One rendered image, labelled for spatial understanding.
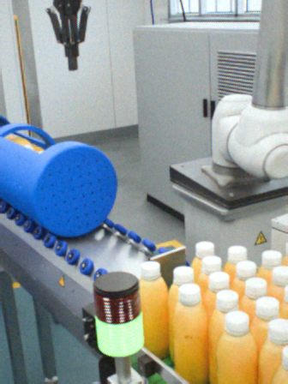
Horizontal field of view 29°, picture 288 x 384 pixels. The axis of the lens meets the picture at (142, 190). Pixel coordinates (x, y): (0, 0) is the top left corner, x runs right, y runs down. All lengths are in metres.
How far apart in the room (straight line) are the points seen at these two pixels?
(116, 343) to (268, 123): 0.94
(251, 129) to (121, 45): 5.37
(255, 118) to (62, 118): 5.22
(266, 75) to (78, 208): 0.66
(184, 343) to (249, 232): 0.80
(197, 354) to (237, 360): 0.13
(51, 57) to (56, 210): 5.00
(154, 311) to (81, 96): 5.68
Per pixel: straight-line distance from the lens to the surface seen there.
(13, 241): 1.90
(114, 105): 6.89
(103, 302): 0.74
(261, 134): 1.55
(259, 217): 1.80
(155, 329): 1.16
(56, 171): 1.59
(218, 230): 1.77
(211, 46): 3.49
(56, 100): 6.60
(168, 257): 1.30
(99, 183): 1.67
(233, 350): 0.96
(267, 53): 1.55
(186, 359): 1.08
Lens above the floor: 1.61
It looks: 19 degrees down
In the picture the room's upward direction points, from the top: 4 degrees counter-clockwise
